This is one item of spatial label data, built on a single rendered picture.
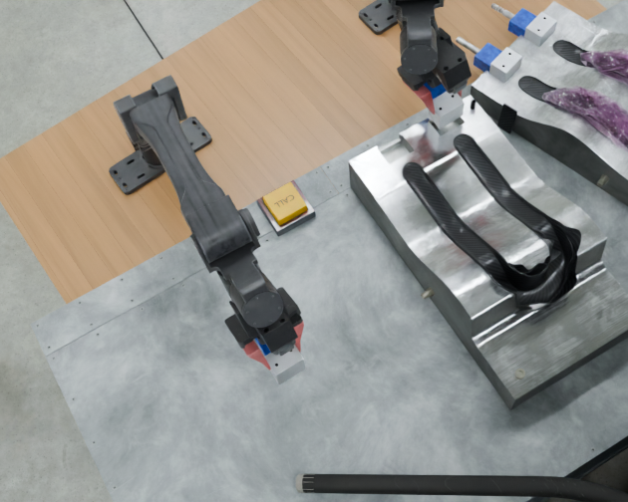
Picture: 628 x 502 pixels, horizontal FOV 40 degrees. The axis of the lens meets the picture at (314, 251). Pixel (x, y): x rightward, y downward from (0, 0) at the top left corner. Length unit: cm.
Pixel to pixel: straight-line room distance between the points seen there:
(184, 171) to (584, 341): 69
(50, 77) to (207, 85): 125
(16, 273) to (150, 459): 126
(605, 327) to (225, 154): 76
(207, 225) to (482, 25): 88
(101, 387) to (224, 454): 25
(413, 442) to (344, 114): 65
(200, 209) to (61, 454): 134
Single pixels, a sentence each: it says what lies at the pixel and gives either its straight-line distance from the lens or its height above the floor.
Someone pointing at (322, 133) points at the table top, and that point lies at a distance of 170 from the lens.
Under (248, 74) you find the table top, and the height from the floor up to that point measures 80.
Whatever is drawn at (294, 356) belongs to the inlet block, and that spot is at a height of 95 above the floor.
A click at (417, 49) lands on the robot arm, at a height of 115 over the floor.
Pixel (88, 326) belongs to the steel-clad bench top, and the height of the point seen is 80.
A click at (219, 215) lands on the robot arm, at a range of 117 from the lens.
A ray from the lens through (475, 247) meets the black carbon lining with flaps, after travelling 146.
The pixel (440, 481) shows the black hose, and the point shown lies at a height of 88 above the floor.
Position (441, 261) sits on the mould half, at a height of 91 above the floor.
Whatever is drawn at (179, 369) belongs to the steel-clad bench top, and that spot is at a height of 80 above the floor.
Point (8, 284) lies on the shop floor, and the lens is 264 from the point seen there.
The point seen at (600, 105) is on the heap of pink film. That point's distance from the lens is 160.
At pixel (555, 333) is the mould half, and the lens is 146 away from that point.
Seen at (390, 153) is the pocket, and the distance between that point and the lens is 159.
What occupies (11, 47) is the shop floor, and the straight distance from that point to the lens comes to 311.
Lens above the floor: 221
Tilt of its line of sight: 64 degrees down
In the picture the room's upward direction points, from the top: 10 degrees counter-clockwise
